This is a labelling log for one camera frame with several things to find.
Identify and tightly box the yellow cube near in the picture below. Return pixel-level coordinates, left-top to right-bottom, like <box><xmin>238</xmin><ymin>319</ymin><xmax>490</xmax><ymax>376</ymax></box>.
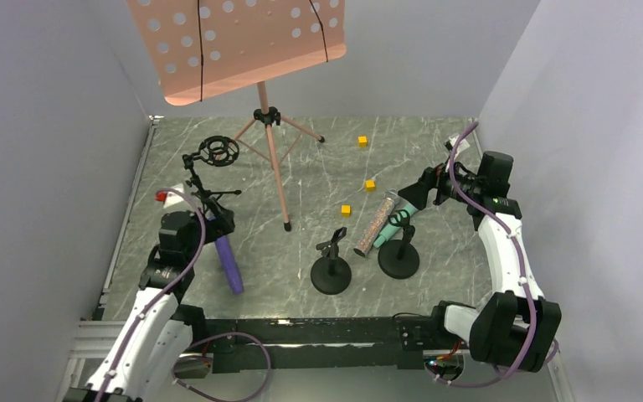
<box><xmin>341</xmin><ymin>204</ymin><xmax>352</xmax><ymax>217</ymax></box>

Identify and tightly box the black round base mic stand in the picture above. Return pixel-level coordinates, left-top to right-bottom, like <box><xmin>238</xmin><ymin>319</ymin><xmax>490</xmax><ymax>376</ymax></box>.
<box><xmin>378</xmin><ymin>212</ymin><xmax>420</xmax><ymax>280</ymax></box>

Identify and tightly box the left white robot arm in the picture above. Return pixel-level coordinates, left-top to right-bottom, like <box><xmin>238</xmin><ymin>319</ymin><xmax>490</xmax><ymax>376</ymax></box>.
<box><xmin>64</xmin><ymin>200</ymin><xmax>235</xmax><ymax>401</ymax></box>

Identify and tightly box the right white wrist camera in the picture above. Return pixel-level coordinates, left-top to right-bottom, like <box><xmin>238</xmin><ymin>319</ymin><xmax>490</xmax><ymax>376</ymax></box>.
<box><xmin>445</xmin><ymin>134</ymin><xmax>471</xmax><ymax>155</ymax></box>

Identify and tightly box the pink perforated music stand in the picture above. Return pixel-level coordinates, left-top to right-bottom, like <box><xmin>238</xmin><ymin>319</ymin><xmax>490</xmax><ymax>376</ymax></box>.
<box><xmin>127</xmin><ymin>0</ymin><xmax>347</xmax><ymax>230</ymax></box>

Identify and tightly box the purple microphone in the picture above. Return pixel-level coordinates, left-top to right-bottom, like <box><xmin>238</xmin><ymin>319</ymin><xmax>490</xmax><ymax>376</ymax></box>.
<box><xmin>214</xmin><ymin>235</ymin><xmax>244</xmax><ymax>295</ymax></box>

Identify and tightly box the glitter sequin microphone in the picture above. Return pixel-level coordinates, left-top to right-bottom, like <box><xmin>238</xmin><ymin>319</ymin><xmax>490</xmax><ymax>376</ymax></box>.
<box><xmin>353</xmin><ymin>189</ymin><xmax>399</xmax><ymax>258</ymax></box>

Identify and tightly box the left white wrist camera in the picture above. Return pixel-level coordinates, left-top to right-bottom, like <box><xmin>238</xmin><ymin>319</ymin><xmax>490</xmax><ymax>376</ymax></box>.
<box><xmin>155</xmin><ymin>182</ymin><xmax>189</xmax><ymax>209</ymax></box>

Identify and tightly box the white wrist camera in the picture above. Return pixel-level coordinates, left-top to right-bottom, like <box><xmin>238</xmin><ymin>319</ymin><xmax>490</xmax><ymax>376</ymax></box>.
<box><xmin>445</xmin><ymin>134</ymin><xmax>471</xmax><ymax>155</ymax></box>
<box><xmin>155</xmin><ymin>182</ymin><xmax>189</xmax><ymax>209</ymax></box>

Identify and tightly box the black desk mic stand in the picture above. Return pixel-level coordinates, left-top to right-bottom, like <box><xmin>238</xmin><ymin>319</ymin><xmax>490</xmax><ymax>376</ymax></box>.
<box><xmin>311</xmin><ymin>227</ymin><xmax>352</xmax><ymax>296</ymax></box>

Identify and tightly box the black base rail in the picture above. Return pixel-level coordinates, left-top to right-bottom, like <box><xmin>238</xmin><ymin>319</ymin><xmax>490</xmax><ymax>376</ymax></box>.
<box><xmin>183</xmin><ymin>313</ymin><xmax>467</xmax><ymax>374</ymax></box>

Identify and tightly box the yellow cube middle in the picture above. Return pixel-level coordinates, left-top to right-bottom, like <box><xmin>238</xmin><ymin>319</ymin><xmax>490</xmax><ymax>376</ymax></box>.
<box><xmin>364</xmin><ymin>179</ymin><xmax>376</xmax><ymax>192</ymax></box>

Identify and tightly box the teal green microphone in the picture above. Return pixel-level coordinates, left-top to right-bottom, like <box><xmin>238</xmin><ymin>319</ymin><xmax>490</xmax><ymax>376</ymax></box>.
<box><xmin>373</xmin><ymin>203</ymin><xmax>418</xmax><ymax>248</ymax></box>

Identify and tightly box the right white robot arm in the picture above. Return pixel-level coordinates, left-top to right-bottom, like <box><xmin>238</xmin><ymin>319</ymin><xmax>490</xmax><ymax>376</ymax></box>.
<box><xmin>399</xmin><ymin>151</ymin><xmax>562</xmax><ymax>372</ymax></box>

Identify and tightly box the black shock mount tripod stand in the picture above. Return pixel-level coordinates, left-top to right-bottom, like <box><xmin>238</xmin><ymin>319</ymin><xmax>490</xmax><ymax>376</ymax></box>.
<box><xmin>181</xmin><ymin>136</ymin><xmax>243</xmax><ymax>219</ymax></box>

